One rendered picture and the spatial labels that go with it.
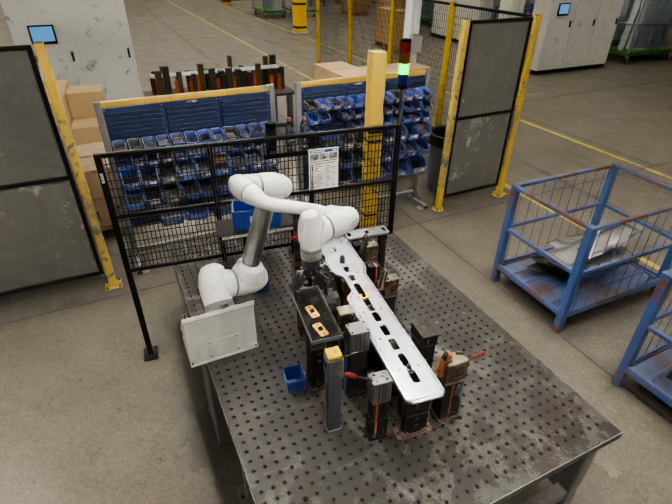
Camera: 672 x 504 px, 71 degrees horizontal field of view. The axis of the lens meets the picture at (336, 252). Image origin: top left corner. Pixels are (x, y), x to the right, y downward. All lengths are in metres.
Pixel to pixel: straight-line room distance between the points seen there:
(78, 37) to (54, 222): 4.86
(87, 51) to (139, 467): 6.83
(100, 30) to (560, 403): 7.95
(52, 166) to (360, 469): 3.09
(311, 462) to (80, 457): 1.63
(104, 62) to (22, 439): 6.40
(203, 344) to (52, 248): 2.20
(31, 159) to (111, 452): 2.14
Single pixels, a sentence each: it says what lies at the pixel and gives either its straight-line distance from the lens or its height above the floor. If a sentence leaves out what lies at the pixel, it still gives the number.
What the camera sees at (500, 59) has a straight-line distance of 5.46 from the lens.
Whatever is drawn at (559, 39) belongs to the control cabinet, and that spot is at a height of 0.78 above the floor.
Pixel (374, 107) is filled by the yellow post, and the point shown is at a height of 1.67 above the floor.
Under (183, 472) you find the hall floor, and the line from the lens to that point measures 3.12.
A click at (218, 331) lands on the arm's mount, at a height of 0.88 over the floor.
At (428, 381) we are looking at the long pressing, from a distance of 2.11.
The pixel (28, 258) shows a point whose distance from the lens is 4.49.
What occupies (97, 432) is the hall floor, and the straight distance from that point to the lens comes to 3.46.
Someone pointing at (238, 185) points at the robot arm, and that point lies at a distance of 2.27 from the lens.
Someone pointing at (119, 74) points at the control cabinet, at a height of 0.79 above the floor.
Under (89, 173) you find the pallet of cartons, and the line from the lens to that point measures 5.10.
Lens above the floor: 2.54
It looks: 33 degrees down
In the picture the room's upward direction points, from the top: 1 degrees clockwise
